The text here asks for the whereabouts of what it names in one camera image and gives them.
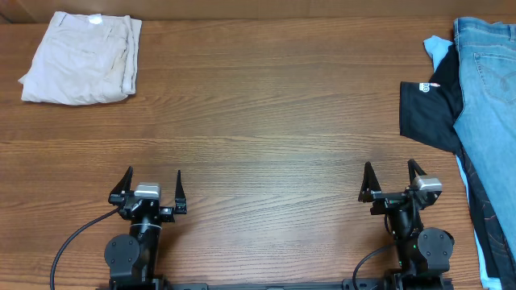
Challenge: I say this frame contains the folded beige trousers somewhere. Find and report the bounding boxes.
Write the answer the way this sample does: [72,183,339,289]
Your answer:
[19,11,143,106]

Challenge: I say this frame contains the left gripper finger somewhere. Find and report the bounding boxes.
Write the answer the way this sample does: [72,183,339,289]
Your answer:
[110,166,133,195]
[174,170,186,206]

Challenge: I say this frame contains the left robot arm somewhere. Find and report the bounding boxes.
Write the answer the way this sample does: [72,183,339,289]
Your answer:
[104,168,187,290]

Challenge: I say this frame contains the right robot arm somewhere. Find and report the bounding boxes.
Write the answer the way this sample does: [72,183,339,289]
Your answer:
[352,159,455,290]

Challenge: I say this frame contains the black printed jersey shirt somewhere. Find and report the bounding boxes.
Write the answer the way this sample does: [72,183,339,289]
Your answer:
[399,43,515,289]

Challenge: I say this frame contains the light blue denim jeans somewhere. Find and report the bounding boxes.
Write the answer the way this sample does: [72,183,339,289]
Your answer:
[454,17,515,254]

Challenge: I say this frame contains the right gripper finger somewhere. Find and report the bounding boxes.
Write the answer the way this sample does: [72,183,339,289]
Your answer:
[358,162,381,201]
[407,159,426,184]

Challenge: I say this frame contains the light blue t-shirt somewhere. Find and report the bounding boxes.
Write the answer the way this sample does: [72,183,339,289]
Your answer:
[423,35,501,290]

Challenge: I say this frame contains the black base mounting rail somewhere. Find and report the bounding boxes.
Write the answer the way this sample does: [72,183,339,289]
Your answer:
[96,278,454,290]

